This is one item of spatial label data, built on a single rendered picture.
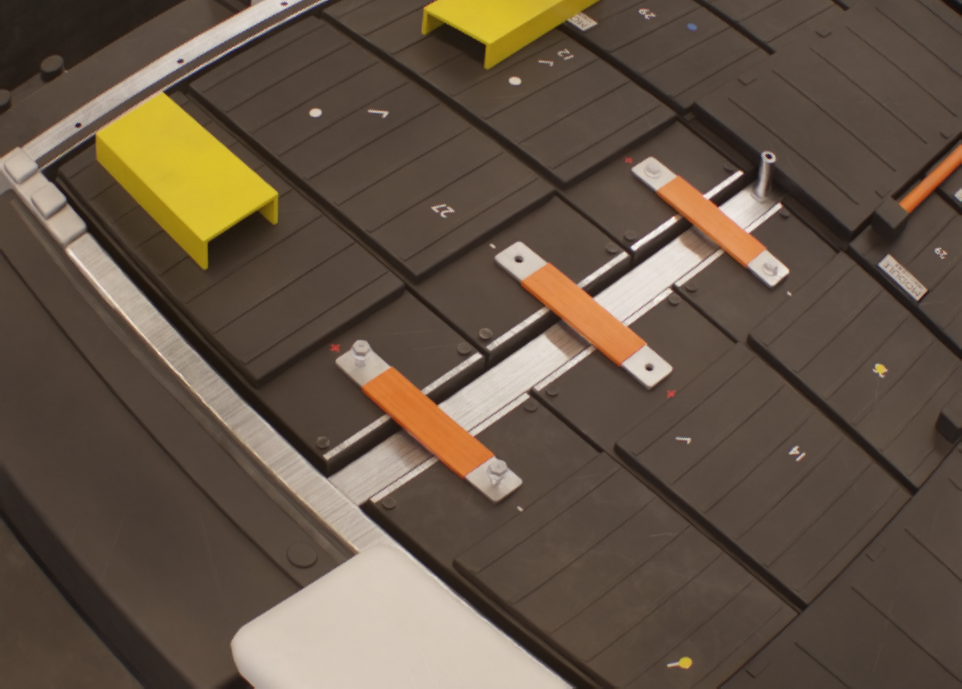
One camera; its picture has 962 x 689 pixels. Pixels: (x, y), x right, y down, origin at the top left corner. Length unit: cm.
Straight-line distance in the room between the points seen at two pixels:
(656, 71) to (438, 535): 48
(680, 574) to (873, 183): 43
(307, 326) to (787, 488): 35
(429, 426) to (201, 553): 25
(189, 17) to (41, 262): 60
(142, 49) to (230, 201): 43
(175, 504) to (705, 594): 35
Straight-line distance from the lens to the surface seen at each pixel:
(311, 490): 121
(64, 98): 167
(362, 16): 153
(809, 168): 145
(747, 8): 161
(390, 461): 124
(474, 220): 135
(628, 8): 157
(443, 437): 123
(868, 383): 131
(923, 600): 120
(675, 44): 154
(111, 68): 170
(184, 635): 101
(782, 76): 153
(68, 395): 113
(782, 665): 114
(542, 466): 123
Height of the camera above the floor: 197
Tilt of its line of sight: 48 degrees down
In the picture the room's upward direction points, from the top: 6 degrees clockwise
